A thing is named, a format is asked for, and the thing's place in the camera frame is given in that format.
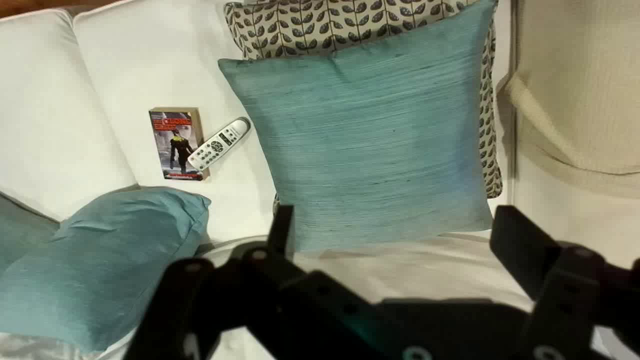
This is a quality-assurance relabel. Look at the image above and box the leaf pattern pillow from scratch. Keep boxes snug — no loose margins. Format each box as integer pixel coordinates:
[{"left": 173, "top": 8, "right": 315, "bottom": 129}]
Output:
[{"left": 222, "top": 0, "right": 507, "bottom": 200}]

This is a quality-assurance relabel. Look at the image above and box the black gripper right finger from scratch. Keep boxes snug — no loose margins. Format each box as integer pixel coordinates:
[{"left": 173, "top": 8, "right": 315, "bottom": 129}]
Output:
[{"left": 488, "top": 203, "right": 640, "bottom": 360}]

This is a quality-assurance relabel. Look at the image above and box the large teal silk pillow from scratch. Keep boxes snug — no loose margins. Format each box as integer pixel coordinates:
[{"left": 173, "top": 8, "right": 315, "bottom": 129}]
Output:
[{"left": 219, "top": 0, "right": 498, "bottom": 252}]

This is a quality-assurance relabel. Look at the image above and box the white sofa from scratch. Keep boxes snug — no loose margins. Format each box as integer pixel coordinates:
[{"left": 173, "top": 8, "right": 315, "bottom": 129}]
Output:
[{"left": 0, "top": 0, "right": 640, "bottom": 360}]

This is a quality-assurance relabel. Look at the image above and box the white sofa seat cushion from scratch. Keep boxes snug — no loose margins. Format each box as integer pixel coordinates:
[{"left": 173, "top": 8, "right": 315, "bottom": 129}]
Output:
[
  {"left": 0, "top": 8, "right": 139, "bottom": 221},
  {"left": 70, "top": 0, "right": 537, "bottom": 315}
]

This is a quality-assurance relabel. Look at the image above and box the small teal silk pillow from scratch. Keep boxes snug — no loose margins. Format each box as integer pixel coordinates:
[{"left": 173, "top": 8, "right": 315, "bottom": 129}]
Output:
[{"left": 0, "top": 185, "right": 214, "bottom": 354}]

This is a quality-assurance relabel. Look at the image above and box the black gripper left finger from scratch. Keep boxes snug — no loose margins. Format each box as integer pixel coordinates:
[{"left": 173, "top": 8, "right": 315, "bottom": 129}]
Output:
[{"left": 122, "top": 201, "right": 403, "bottom": 360}]

